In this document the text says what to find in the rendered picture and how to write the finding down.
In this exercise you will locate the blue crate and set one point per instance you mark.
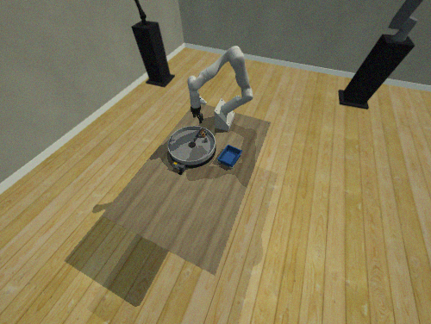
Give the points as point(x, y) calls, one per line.
point(229, 156)

